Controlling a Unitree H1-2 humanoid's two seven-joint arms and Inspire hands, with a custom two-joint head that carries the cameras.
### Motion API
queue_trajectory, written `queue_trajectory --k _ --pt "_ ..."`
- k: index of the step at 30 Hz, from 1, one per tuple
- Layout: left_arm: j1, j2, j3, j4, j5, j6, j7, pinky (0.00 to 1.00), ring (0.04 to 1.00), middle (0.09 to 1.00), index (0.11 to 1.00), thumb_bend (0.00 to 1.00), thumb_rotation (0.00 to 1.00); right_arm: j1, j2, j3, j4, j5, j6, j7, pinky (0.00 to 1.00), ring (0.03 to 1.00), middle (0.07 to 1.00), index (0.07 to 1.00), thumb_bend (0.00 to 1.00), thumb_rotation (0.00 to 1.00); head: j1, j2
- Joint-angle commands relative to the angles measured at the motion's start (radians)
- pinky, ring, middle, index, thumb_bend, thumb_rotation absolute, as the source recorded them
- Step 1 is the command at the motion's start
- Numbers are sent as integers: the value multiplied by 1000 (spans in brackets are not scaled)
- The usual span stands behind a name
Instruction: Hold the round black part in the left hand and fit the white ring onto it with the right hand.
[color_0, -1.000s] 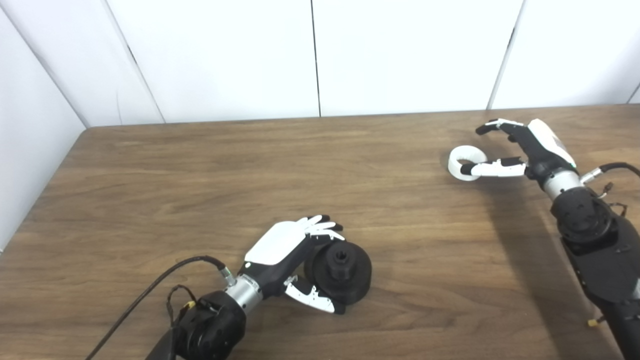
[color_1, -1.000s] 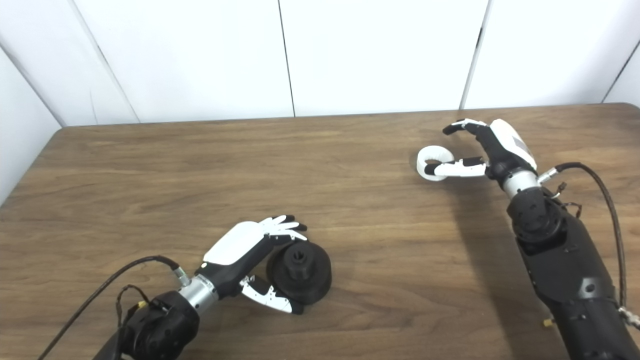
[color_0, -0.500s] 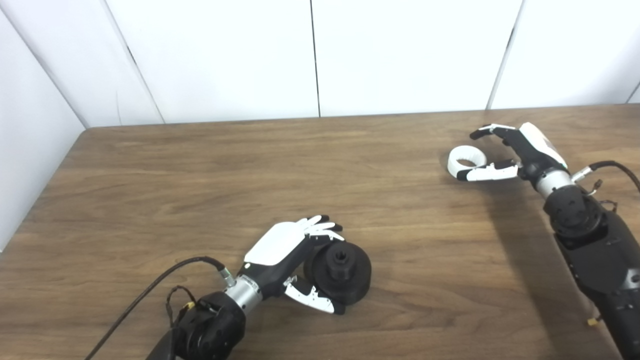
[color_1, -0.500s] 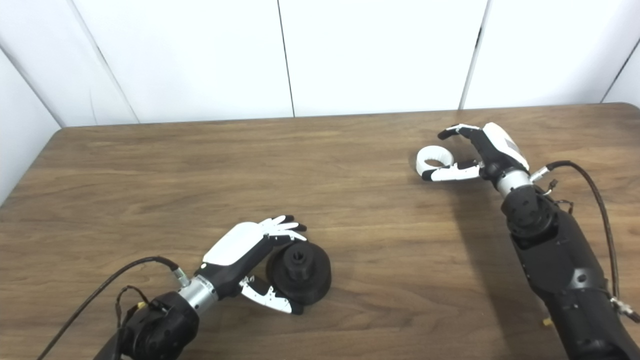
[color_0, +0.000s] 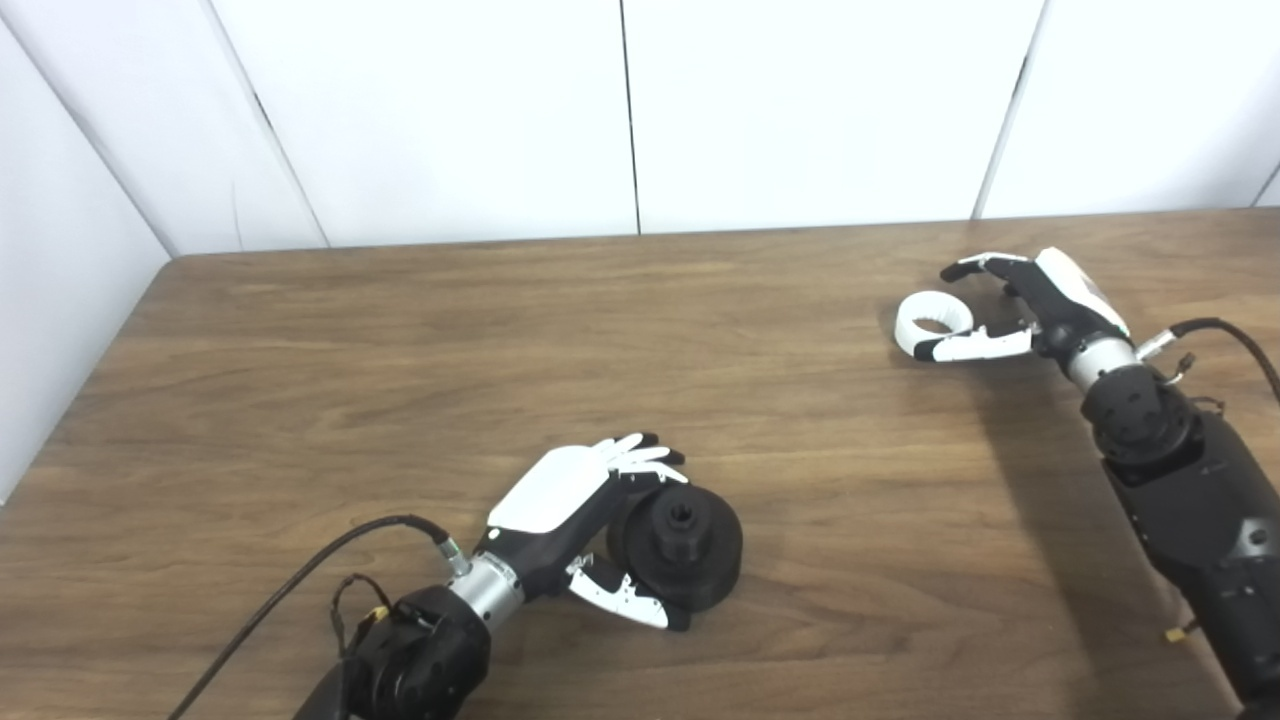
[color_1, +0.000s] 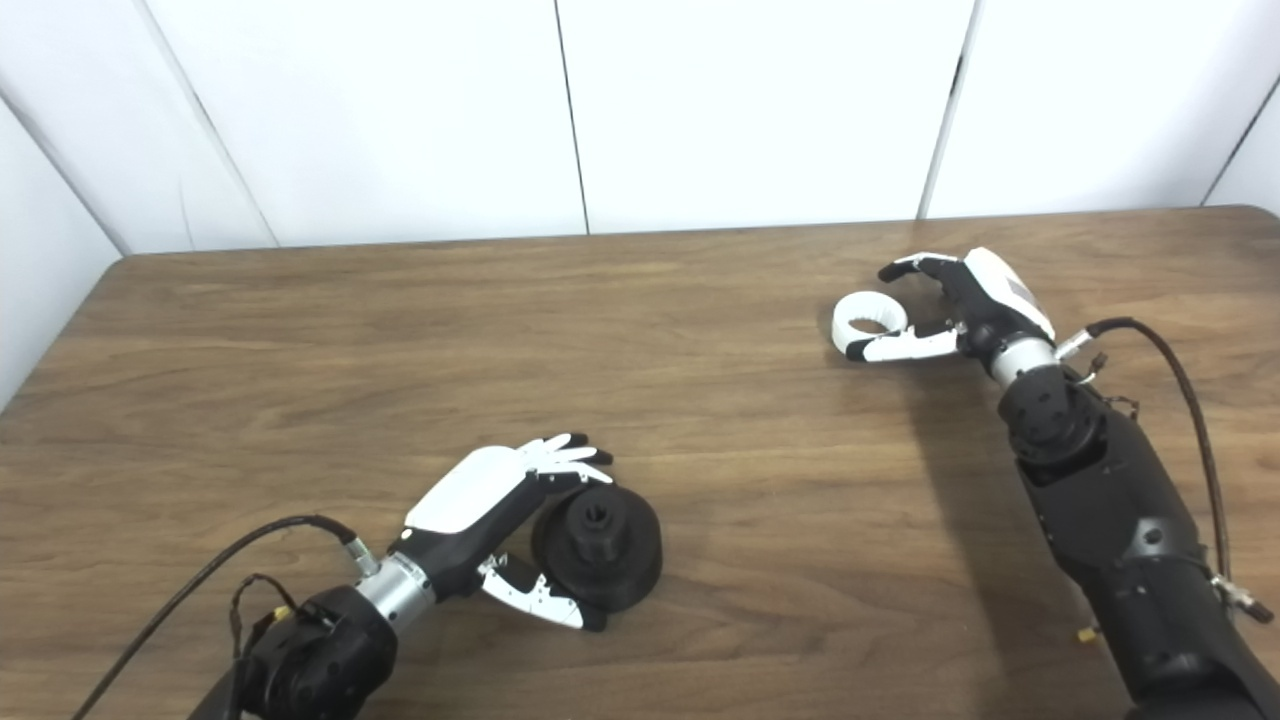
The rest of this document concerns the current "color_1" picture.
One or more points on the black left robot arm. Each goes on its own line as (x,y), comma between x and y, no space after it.
(320,660)

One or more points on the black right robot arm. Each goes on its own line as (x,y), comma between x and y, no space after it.
(1120,530)

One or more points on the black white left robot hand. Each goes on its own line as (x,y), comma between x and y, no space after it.
(470,490)

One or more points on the round black stepped part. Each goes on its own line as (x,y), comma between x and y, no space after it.
(620,555)

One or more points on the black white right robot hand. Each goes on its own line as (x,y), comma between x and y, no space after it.
(985,300)

